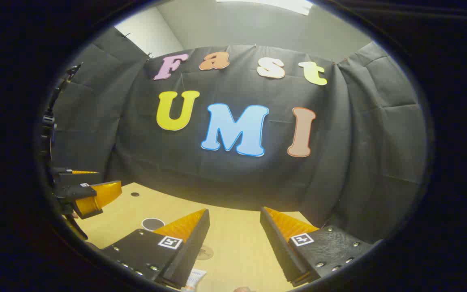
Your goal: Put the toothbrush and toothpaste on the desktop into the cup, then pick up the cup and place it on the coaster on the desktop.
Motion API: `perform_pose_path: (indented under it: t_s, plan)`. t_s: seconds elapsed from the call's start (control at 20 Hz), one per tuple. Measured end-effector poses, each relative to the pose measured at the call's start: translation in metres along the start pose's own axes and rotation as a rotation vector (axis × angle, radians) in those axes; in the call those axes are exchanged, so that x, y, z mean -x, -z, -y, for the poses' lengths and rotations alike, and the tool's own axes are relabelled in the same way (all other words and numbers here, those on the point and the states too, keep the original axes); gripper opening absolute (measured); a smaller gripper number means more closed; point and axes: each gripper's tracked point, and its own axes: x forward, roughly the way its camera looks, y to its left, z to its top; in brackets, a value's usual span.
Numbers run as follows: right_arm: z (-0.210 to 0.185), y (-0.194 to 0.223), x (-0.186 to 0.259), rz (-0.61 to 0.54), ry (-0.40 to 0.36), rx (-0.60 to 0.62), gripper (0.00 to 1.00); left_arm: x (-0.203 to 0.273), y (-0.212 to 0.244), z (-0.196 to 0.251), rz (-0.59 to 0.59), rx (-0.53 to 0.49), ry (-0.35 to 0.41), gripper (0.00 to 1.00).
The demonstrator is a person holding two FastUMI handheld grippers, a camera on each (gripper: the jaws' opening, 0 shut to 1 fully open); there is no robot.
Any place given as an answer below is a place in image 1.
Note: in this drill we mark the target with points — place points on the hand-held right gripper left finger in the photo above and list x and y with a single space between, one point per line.
193 247

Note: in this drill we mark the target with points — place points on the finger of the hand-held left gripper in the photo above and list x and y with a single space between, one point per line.
75 178
75 191

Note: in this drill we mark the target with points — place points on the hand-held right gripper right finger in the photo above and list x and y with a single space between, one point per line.
278 247

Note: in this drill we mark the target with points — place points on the round wooden coaster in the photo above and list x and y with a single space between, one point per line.
206 253

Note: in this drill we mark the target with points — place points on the white toothpaste tube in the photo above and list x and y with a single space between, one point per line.
196 280

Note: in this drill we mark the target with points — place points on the wooden desktop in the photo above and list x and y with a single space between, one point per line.
237 243

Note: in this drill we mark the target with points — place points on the black backdrop cloth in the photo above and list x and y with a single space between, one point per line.
217 174

